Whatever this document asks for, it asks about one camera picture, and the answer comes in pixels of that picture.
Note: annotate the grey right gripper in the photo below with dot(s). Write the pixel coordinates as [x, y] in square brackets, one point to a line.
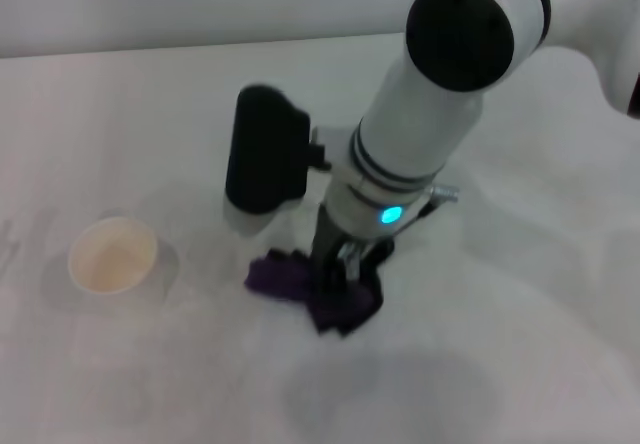
[332, 236]

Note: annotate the purple and black rag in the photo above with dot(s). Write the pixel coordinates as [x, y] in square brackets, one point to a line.
[280, 279]

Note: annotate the white paper cup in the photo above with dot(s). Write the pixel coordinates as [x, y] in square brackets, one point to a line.
[112, 256]

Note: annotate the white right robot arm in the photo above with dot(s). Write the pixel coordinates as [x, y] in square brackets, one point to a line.
[425, 114]

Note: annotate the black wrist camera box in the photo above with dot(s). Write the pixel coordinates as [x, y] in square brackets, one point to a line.
[265, 149]

